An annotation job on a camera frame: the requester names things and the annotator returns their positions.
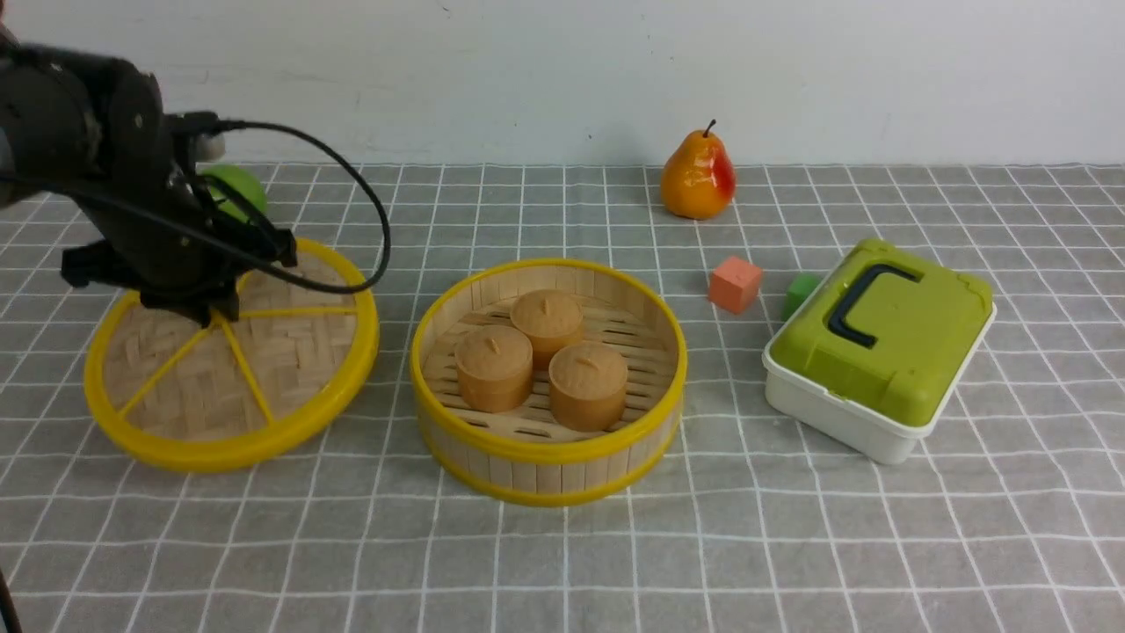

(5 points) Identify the green ball with black stripes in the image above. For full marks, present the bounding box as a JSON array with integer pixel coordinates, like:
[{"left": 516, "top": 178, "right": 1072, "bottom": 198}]
[{"left": 203, "top": 164, "right": 268, "bottom": 221}]

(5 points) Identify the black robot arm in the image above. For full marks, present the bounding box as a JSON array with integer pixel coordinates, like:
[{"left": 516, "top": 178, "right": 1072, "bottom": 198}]
[{"left": 1, "top": 33, "right": 298, "bottom": 327}]

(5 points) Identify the yellow bamboo steamer basket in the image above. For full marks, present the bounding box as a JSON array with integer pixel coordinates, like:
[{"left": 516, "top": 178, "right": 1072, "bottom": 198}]
[{"left": 410, "top": 257, "right": 689, "bottom": 507}]

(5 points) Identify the black cable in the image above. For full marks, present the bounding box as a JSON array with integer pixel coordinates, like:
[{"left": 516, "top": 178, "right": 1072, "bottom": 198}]
[{"left": 0, "top": 120, "right": 392, "bottom": 295}]

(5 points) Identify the small green cube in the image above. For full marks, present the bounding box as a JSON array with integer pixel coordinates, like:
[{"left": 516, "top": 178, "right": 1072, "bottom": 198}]
[{"left": 782, "top": 272, "right": 821, "bottom": 322}]

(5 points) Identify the brown steamed bun back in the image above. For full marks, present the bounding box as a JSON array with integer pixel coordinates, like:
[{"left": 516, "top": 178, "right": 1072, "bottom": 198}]
[{"left": 510, "top": 288, "right": 585, "bottom": 370}]

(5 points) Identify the orange red toy pear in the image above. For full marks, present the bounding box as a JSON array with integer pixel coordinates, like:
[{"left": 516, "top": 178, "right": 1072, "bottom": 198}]
[{"left": 660, "top": 119, "right": 737, "bottom": 221}]

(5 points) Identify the brown steamed bun right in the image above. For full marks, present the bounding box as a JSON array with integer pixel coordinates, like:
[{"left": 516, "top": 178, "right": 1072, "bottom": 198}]
[{"left": 548, "top": 341, "right": 629, "bottom": 433}]

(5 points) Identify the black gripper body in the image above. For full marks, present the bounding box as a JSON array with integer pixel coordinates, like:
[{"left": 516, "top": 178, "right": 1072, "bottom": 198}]
[{"left": 61, "top": 111, "right": 298, "bottom": 327}]

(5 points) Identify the orange foam cube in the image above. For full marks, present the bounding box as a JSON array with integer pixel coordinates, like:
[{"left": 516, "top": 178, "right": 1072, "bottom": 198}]
[{"left": 708, "top": 256, "right": 765, "bottom": 314}]

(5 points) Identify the yellow bamboo steamer lid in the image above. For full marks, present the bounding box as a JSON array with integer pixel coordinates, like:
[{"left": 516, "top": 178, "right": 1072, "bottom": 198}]
[{"left": 83, "top": 272, "right": 381, "bottom": 472}]

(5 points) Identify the brown steamed bun left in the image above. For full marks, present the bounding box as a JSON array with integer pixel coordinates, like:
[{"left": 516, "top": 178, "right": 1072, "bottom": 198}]
[{"left": 455, "top": 324, "right": 533, "bottom": 413}]

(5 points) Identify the grey checked tablecloth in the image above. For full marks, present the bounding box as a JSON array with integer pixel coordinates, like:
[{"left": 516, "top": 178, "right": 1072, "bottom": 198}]
[{"left": 1, "top": 164, "right": 1124, "bottom": 632}]

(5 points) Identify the brown steamed bun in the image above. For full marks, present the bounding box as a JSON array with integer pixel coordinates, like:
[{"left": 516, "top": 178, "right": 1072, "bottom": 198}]
[
  {"left": 548, "top": 341, "right": 629, "bottom": 433},
  {"left": 510, "top": 288, "right": 585, "bottom": 370},
  {"left": 455, "top": 324, "right": 533, "bottom": 413}
]

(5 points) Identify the green lidded white storage box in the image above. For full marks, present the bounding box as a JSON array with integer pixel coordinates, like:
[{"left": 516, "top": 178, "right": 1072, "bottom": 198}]
[{"left": 762, "top": 239, "right": 997, "bottom": 465}]

